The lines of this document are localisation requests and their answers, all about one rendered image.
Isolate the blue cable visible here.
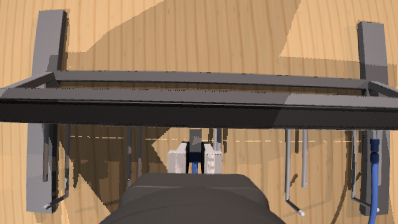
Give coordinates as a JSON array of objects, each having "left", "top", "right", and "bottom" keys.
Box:
[{"left": 192, "top": 152, "right": 379, "bottom": 224}]

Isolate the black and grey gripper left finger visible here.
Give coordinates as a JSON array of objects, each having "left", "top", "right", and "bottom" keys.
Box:
[{"left": 168, "top": 141, "right": 190, "bottom": 173}]

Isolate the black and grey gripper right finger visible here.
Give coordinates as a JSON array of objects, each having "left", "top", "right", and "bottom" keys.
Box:
[{"left": 201, "top": 142, "right": 223, "bottom": 174}]

